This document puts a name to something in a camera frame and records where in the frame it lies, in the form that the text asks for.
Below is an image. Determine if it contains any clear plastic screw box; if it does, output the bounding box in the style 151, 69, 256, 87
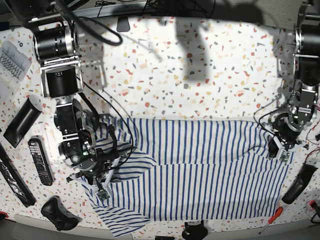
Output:
0, 40, 32, 102

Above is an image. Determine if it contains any black game controller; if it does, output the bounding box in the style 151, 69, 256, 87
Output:
40, 197, 79, 232

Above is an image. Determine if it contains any long black bar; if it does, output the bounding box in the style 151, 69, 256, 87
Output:
0, 145, 36, 208

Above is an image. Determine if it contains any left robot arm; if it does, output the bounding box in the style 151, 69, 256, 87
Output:
268, 0, 320, 162

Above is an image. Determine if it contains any black cylindrical tube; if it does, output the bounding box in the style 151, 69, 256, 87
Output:
4, 94, 43, 148

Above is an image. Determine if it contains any blue white striped t-shirt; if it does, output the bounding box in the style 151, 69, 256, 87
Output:
83, 118, 289, 237

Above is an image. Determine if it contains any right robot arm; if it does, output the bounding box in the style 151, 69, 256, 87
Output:
6, 0, 123, 201

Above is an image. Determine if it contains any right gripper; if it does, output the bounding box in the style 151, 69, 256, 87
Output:
66, 148, 120, 200

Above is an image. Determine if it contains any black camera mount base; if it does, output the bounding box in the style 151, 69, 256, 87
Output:
181, 220, 208, 240

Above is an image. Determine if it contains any red handled screwdriver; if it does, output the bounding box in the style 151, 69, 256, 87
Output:
258, 206, 284, 235

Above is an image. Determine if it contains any black TV remote control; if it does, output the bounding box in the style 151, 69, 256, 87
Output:
28, 138, 54, 186

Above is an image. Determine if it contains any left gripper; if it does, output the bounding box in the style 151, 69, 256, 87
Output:
268, 112, 308, 163

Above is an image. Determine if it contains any black handheld grip device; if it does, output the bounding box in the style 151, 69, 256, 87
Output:
281, 163, 318, 205

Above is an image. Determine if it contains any grey table clamp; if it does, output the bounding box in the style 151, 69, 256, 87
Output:
116, 16, 131, 33

